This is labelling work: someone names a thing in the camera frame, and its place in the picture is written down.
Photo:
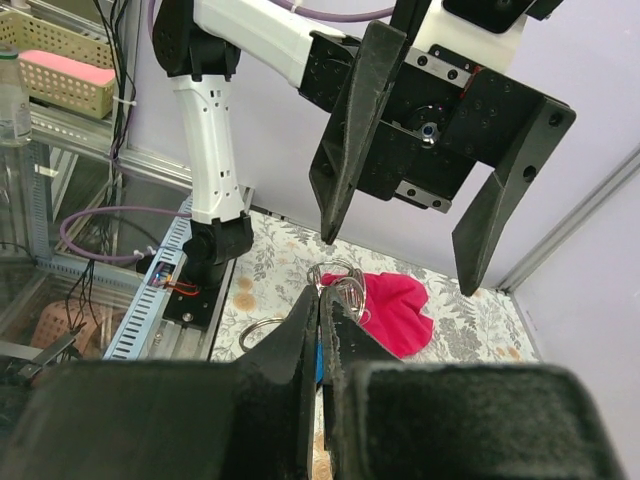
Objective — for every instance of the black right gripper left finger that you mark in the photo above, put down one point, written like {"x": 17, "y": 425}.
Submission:
{"x": 251, "y": 418}

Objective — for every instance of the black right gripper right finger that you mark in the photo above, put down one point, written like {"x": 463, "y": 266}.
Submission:
{"x": 387, "y": 419}

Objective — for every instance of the crumpled pink cloth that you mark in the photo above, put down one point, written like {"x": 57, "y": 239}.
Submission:
{"x": 384, "y": 317}

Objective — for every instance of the perforated beige basket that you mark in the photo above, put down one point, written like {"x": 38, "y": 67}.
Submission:
{"x": 61, "y": 67}

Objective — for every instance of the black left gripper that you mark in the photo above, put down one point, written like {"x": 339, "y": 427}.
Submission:
{"x": 405, "y": 124}

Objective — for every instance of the aluminium front rail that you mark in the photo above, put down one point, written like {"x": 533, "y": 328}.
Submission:
{"x": 165, "y": 320}

